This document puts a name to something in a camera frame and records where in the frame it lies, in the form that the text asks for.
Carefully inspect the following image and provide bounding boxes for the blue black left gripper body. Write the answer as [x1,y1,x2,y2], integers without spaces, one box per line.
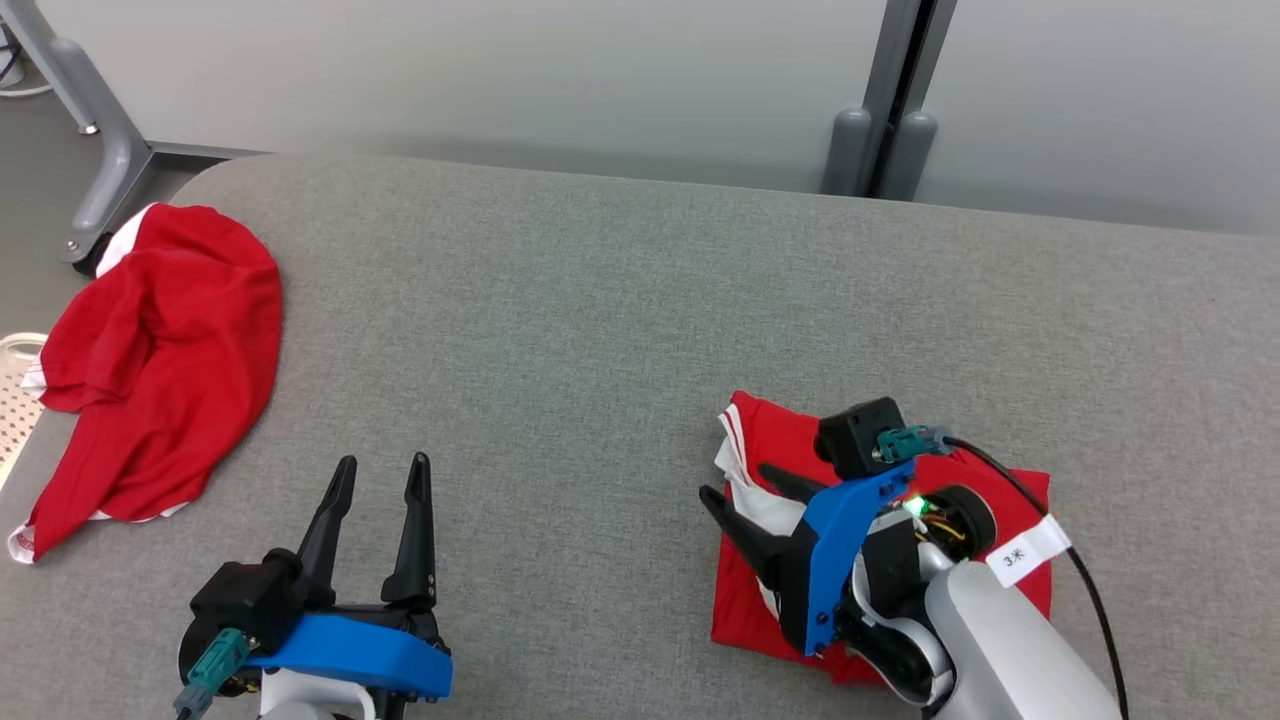
[245,600,453,720]

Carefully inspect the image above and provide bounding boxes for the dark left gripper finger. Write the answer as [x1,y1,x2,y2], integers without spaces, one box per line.
[380,452,438,607]
[297,455,358,607]

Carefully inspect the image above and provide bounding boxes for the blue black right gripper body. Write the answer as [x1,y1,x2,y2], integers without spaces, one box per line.
[778,458,998,657]

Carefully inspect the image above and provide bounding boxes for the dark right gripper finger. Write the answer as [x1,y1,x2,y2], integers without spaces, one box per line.
[698,485,796,593]
[757,462,831,507]

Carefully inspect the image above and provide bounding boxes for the red white basketball jersey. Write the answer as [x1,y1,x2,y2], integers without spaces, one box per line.
[710,389,1053,687]

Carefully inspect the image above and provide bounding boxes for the red shorts with white trim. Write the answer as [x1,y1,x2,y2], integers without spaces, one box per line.
[8,203,284,564]

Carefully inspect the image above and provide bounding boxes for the white perforated basket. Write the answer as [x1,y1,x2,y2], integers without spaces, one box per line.
[0,333,49,493]

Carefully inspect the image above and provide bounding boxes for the black caster wheel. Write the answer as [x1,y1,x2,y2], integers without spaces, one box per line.
[73,232,113,279]

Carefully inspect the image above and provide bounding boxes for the grey metal table leg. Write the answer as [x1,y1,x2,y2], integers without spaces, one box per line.
[0,0,273,266]

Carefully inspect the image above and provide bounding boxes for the teal right cable connector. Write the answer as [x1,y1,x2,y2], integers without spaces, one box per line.
[873,424,953,467]

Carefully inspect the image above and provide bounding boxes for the teal cable connector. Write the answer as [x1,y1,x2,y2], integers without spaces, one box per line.
[873,424,953,467]
[173,628,251,720]

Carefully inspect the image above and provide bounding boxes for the teal left cable connector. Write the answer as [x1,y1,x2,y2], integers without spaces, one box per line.
[173,628,251,720]

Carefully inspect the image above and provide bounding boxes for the white right cable tag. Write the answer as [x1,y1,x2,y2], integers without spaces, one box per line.
[985,514,1073,589]

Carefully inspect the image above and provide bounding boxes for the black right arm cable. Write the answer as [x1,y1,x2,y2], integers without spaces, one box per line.
[945,435,1131,720]

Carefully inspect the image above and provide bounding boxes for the grey partition post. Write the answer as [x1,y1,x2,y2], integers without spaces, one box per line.
[820,0,957,201]

